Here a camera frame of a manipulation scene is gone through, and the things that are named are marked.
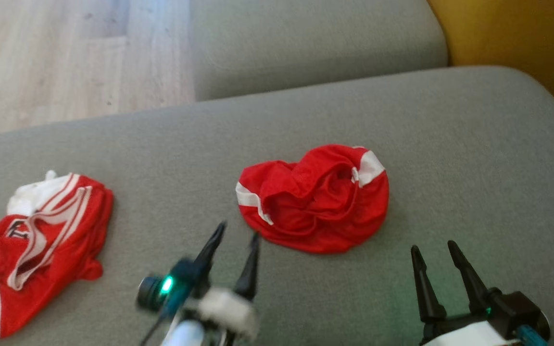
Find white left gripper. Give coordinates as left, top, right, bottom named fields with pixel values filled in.
left=192, top=221, right=261, bottom=340

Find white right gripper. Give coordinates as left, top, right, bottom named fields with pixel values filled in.
left=411, top=240, right=523, bottom=346

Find red shorts with white stripes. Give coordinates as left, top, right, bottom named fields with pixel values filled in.
left=235, top=144, right=390, bottom=254

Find red and white jersey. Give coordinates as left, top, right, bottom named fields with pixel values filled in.
left=0, top=170, right=114, bottom=343

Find yellow grey sofa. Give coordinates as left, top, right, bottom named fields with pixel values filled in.
left=0, top=66, right=554, bottom=346

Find grey sofa seat cushion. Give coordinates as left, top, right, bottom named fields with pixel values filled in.
left=189, top=0, right=449, bottom=101

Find wide yellow sofa backrest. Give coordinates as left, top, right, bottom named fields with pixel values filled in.
left=426, top=0, right=554, bottom=97

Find black cable with teal plug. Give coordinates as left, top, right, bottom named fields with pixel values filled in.
left=138, top=288, right=186, bottom=346
left=517, top=324, right=551, bottom=346

